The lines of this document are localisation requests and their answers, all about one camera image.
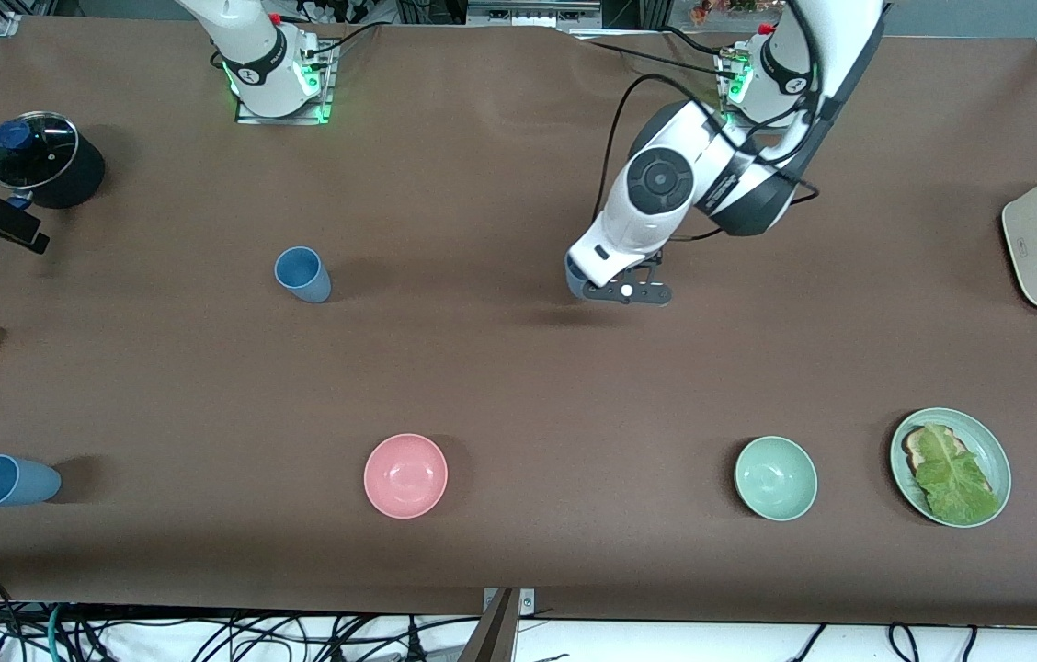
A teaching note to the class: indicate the pink bowl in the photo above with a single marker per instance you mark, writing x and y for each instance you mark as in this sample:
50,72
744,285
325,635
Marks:
405,476

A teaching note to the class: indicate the mint green plate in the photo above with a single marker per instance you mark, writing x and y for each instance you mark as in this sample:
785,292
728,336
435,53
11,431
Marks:
987,450

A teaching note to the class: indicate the black cooking pot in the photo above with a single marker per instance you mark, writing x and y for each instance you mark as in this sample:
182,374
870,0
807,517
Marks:
86,175

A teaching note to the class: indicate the bread slice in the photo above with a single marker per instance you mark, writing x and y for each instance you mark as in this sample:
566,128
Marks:
916,446

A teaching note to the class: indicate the glass lid with blue knob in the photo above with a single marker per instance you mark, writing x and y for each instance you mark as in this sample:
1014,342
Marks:
50,156

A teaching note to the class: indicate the grey power strip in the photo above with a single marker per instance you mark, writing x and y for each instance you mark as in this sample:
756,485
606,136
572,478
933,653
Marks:
528,14

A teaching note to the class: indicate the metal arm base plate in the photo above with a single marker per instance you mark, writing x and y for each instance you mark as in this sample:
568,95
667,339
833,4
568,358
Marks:
289,119
794,131

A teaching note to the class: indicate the green lettuce leaf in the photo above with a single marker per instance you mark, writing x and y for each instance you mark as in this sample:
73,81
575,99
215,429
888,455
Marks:
951,478

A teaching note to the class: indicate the mint green bowl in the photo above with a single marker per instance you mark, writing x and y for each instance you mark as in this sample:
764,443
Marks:
776,478

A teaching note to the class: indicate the metal table edge bracket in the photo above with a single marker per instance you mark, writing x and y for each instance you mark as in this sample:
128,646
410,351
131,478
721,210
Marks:
526,602

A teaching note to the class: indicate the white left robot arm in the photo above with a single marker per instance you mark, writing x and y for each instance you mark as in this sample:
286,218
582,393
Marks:
638,221

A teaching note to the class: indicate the grey diagonal bar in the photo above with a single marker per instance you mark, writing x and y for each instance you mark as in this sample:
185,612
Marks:
491,639

